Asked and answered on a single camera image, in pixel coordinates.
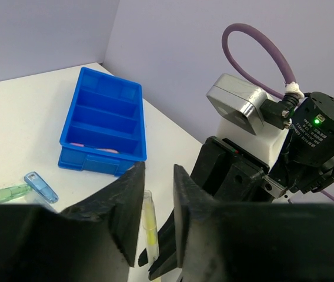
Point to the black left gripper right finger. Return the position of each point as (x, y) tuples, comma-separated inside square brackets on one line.
[(219, 241)]

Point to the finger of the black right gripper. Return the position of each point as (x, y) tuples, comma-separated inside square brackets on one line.
[(143, 258), (171, 238)]

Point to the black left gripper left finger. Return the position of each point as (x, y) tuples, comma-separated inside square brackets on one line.
[(92, 240)]

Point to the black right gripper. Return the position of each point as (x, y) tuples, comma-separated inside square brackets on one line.
[(294, 152)]

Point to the yellow thin pen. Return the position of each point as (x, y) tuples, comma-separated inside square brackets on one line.
[(150, 227)]

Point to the purple pink highlighter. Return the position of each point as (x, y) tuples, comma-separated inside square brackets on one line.
[(108, 150)]

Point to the light blue highlighter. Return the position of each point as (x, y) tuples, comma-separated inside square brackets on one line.
[(36, 199)]

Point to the blue correction tape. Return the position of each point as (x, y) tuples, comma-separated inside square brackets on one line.
[(40, 186)]

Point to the blue divided plastic tray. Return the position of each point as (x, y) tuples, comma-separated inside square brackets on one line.
[(106, 112)]

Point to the green correction tape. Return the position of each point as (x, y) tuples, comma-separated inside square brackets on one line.
[(14, 192)]

